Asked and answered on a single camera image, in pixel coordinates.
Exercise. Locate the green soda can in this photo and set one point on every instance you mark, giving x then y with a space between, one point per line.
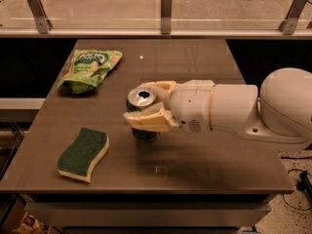
138 99

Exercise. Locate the metal rail bracket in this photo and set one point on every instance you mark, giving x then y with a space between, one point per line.
42 22
166 16
289 23

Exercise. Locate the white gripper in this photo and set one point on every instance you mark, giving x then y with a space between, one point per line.
192 104

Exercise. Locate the right metal rail bracket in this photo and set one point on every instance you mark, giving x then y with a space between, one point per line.
289 23

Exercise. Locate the left metal rail bracket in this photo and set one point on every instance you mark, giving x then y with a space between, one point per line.
42 22

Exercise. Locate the glass railing panel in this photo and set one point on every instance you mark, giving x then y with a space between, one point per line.
146 14

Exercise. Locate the green snack bag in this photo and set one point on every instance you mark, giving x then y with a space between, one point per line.
88 69

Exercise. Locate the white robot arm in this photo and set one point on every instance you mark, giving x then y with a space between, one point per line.
277 114

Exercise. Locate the middle metal rail bracket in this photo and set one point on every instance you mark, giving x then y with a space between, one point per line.
166 16

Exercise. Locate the green yellow sponge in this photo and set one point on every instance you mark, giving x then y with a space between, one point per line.
79 159

